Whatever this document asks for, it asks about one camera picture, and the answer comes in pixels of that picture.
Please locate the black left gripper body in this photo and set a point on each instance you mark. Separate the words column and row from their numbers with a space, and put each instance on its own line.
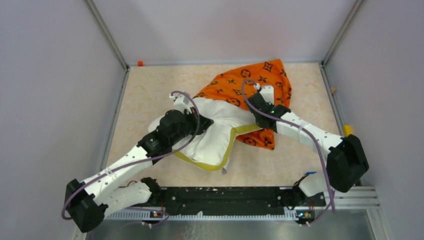
column 189, row 125

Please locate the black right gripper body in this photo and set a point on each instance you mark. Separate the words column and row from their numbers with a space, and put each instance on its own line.
column 257, row 119

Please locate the orange patterned pillowcase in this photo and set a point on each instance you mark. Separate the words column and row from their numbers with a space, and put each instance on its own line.
column 234, row 85

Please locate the white pillow yellow edge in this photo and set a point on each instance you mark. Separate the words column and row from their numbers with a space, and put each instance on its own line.
column 211, row 150

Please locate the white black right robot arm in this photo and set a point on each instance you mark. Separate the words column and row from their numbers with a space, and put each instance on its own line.
column 342, row 158

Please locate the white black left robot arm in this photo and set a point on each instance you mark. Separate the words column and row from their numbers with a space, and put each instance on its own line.
column 112, row 179

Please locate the yellow toy block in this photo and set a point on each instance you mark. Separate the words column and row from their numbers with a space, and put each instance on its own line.
column 347, row 129

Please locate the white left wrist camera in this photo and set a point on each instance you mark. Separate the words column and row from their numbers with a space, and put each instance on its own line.
column 183, row 102

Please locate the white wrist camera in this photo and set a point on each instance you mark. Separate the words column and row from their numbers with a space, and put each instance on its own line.
column 183, row 102
column 266, row 91

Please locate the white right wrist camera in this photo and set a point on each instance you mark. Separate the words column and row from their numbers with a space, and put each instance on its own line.
column 266, row 91

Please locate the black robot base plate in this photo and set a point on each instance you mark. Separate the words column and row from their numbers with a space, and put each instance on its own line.
column 231, row 201

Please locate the aluminium front rail frame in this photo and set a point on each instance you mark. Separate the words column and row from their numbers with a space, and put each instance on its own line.
column 138, row 201

